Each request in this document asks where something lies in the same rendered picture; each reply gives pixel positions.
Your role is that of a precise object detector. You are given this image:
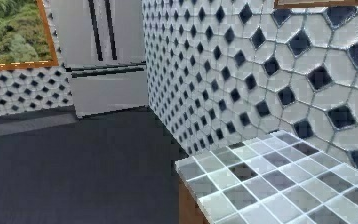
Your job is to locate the wooden framed window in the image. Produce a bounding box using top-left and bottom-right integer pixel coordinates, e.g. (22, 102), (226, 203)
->
(273, 0), (358, 10)
(0, 0), (60, 72)

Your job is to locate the black fridge handle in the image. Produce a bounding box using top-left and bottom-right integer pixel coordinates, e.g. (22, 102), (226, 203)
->
(87, 0), (104, 62)
(103, 0), (118, 61)

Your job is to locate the grey fridge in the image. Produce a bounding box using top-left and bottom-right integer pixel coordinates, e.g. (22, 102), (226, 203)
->
(49, 0), (150, 119)

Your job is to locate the tiled top wooden counter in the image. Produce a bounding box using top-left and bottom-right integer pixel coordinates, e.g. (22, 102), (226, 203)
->
(174, 129), (358, 224)

